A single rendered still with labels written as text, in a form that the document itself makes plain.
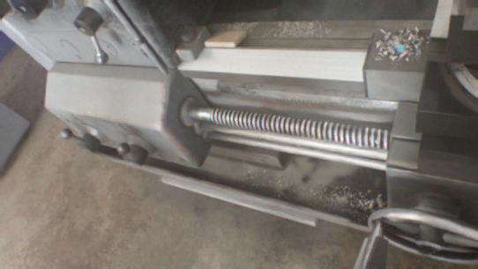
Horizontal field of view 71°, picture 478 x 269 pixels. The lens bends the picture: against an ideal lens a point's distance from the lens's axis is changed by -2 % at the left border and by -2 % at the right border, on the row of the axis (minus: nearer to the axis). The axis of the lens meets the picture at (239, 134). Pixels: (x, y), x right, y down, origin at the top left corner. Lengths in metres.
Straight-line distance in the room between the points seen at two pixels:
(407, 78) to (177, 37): 0.50
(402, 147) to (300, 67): 0.25
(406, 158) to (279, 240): 0.92
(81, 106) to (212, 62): 0.45
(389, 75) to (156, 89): 0.53
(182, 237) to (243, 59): 1.04
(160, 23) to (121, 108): 0.28
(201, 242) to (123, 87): 0.86
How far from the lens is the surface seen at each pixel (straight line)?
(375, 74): 0.63
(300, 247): 1.42
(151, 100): 0.88
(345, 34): 0.75
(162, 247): 1.67
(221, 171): 1.17
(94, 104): 1.04
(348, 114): 0.81
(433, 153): 0.53
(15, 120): 2.81
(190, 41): 0.81
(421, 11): 0.95
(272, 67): 0.74
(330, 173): 1.05
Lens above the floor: 1.34
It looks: 50 degrees down
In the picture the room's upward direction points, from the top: 35 degrees counter-clockwise
